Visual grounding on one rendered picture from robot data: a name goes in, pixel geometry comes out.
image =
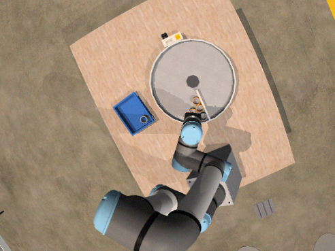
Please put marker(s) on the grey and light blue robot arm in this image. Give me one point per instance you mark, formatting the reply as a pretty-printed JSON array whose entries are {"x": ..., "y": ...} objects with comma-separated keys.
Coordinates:
[{"x": 169, "y": 220}]

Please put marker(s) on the blue crate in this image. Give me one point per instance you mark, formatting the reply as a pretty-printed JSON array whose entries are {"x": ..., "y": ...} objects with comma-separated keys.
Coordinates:
[{"x": 130, "y": 110}]

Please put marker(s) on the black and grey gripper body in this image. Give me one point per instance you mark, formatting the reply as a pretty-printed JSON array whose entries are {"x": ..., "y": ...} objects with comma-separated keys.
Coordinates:
[{"x": 192, "y": 115}]

